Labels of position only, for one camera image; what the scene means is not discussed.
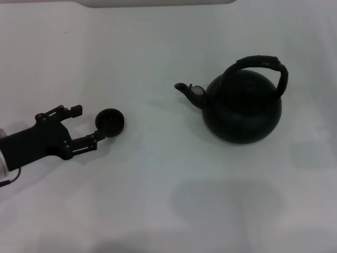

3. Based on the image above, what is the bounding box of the black round teapot with handle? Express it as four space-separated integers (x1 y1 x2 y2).
174 54 289 145

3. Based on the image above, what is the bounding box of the small dark round teacup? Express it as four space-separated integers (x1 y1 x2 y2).
95 108 126 138

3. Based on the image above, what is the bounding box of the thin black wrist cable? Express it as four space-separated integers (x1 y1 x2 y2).
0 167 22 187

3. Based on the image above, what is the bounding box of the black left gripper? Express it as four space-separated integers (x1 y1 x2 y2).
0 104 107 172

